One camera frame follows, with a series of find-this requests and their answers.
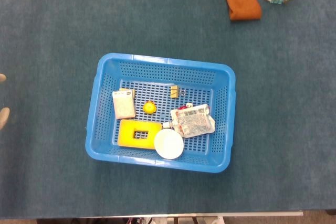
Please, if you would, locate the yellow sponge with rectangular hole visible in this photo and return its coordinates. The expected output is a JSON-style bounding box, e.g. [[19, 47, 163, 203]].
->
[[117, 119, 163, 151]]

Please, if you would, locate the gold binder clip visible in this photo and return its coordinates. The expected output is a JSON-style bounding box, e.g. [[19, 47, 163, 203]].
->
[[170, 85, 186, 98]]

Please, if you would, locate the small yellow ball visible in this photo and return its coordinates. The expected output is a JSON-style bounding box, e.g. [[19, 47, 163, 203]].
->
[[142, 100, 157, 115]]

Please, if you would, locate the white paper cup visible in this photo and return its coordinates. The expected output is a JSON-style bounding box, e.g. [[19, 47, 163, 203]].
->
[[153, 127, 185, 160]]

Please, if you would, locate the crumpled white spout pouch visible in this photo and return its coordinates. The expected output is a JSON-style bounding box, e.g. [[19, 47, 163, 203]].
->
[[162, 103, 216, 138]]

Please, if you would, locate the pink white card pack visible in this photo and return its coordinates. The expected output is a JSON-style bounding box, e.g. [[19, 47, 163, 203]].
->
[[112, 89, 137, 120]]

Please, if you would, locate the blue perforated plastic basket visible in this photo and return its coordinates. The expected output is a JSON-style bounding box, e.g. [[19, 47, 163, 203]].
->
[[85, 52, 236, 174]]

